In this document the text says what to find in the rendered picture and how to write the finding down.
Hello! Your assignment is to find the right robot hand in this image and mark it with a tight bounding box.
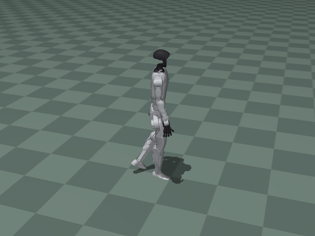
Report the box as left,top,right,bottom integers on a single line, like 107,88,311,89
162,122,174,137

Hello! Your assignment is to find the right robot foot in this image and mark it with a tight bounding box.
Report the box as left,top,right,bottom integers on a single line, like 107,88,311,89
152,171,170,180

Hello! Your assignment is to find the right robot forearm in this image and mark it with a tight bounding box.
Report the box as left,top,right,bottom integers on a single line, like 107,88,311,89
157,101,169,126

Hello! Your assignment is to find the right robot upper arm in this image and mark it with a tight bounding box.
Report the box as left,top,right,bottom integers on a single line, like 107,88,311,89
153,76,165,105

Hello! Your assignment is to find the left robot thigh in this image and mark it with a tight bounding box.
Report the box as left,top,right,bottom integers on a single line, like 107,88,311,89
151,117,161,142

